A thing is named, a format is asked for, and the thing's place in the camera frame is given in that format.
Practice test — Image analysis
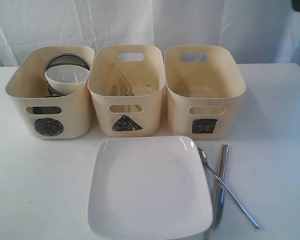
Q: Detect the small steel fork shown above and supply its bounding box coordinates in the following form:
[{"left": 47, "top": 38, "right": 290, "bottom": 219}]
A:
[{"left": 114, "top": 64, "right": 134, "bottom": 97}]

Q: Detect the wooden chopstick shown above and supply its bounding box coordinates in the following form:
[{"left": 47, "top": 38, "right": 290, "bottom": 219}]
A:
[
  {"left": 204, "top": 143, "right": 225, "bottom": 240},
  {"left": 111, "top": 62, "right": 131, "bottom": 97}
]

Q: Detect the steel spoon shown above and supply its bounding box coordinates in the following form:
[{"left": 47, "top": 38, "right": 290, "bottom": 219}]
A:
[{"left": 197, "top": 147, "right": 260, "bottom": 230}]

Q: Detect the small white bowl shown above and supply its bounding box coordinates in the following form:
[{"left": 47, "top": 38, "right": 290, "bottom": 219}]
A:
[{"left": 44, "top": 64, "right": 90, "bottom": 95}]

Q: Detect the steel knife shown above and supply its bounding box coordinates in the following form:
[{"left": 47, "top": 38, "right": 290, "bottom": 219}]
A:
[{"left": 210, "top": 145, "right": 230, "bottom": 230}]

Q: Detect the stainless steel bowl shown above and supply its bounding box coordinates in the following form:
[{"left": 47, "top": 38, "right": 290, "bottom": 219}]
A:
[{"left": 44, "top": 53, "right": 90, "bottom": 96}]

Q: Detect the steel mug with wire handle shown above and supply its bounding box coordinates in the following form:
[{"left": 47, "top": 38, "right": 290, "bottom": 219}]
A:
[{"left": 32, "top": 106, "right": 62, "bottom": 115}]

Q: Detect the cream bin with triangle mark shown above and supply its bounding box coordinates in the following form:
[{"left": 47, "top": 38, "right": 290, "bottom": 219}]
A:
[{"left": 87, "top": 44, "right": 165, "bottom": 137}]

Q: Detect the cream bin with square mark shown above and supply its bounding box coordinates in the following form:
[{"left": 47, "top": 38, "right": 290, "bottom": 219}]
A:
[{"left": 164, "top": 45, "right": 247, "bottom": 140}]

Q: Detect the white square plate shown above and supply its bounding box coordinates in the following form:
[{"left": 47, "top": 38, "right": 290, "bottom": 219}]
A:
[{"left": 87, "top": 135, "right": 213, "bottom": 240}]

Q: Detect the cream bin with circle mark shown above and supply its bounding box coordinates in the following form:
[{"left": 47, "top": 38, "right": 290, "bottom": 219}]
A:
[{"left": 5, "top": 45, "right": 95, "bottom": 139}]

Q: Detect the white curtain backdrop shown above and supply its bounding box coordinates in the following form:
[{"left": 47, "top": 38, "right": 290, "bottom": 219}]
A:
[{"left": 0, "top": 0, "right": 300, "bottom": 67}]

